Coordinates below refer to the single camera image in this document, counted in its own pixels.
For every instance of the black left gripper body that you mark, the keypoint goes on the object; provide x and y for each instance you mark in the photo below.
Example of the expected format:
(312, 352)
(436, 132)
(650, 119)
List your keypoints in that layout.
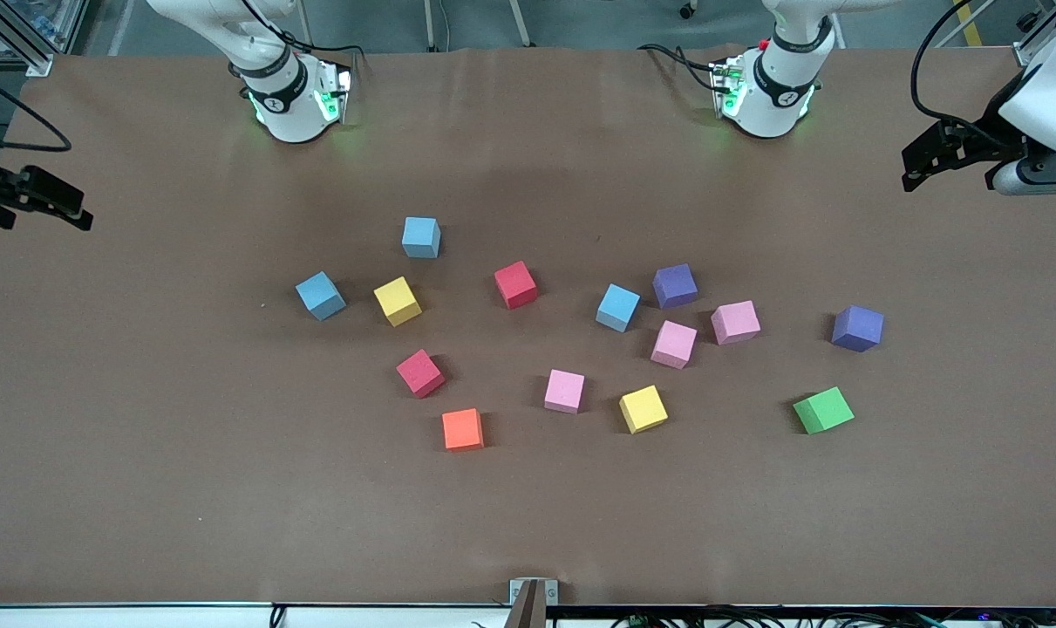
(986, 143)

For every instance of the yellow foam cube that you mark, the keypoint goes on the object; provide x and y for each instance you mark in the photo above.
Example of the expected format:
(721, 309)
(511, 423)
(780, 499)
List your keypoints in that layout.
(397, 300)
(643, 408)

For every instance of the blue foam cube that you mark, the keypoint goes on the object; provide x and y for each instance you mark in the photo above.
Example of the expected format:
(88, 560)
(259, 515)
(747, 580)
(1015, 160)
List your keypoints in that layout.
(421, 235)
(618, 307)
(320, 295)

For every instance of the pink foam cube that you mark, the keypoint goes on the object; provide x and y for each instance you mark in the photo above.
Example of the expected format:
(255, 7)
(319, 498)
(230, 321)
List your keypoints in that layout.
(564, 390)
(673, 344)
(735, 321)

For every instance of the red foam cube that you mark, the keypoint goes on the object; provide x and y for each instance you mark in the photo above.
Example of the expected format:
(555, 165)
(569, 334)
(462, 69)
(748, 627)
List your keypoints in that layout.
(419, 372)
(515, 283)

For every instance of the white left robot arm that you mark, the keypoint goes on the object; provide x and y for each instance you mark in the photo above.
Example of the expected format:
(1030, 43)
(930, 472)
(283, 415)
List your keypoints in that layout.
(776, 96)

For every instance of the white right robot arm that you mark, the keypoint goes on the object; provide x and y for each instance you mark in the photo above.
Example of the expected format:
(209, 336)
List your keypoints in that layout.
(288, 105)

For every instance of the purple foam cube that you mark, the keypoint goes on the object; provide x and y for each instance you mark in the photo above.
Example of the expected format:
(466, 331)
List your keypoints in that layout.
(674, 285)
(857, 327)

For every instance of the green foam cube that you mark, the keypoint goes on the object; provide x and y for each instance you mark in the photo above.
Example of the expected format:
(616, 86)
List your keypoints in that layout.
(823, 410)

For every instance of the brown table mat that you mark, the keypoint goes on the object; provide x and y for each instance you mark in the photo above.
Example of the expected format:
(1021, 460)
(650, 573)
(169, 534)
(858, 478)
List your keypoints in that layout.
(187, 488)

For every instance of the white stand leg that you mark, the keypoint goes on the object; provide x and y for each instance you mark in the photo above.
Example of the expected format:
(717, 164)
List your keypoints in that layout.
(521, 26)
(430, 26)

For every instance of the orange foam cube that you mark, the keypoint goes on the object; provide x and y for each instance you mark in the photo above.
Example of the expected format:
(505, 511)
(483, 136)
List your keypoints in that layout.
(462, 428)

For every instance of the aluminium frame post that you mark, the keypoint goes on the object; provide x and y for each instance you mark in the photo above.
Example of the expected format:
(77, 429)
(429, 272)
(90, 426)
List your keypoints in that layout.
(1038, 44)
(70, 22)
(22, 48)

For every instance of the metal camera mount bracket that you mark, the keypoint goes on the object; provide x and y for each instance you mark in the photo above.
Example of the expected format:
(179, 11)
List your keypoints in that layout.
(528, 602)

